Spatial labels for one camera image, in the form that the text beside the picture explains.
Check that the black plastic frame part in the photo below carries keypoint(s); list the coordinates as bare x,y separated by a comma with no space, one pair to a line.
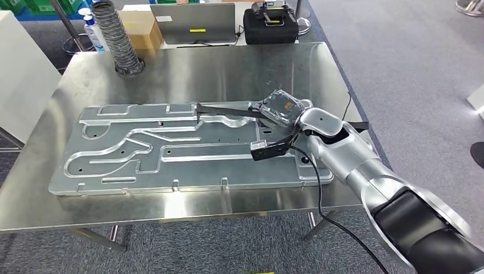
227,110

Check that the stainless steel workbench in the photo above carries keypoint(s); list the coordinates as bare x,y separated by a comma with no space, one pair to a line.
189,72

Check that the stamped grey metal panel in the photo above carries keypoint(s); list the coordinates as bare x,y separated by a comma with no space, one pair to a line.
151,170

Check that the black carrying case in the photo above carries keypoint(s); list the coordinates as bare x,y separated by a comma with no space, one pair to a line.
270,34

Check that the grey laptop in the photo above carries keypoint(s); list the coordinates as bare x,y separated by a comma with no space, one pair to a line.
193,22

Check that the black remote controller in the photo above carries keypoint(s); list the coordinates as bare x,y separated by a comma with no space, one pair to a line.
272,13

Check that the chrome stanchion with round base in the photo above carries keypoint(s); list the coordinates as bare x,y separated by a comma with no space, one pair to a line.
73,43
303,24

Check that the yellow floor tape square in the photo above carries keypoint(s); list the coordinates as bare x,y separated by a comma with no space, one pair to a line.
257,272

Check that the brown cardboard box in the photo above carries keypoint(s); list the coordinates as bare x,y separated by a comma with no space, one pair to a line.
140,30

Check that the white bottle with blue label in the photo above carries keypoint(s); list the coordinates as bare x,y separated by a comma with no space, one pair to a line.
93,36

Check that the white cabinet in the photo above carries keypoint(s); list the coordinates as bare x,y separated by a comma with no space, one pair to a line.
22,75

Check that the green plastic crate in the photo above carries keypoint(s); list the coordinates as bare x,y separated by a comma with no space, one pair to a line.
53,5
11,5

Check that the person's black shoe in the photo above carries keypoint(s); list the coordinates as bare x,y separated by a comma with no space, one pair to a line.
478,155

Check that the white podium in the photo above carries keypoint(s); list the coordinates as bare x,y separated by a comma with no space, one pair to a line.
477,102

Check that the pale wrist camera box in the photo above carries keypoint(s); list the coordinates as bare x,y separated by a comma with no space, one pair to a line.
264,151

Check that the black camera bracket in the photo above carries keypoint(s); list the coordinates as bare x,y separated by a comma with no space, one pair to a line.
291,138

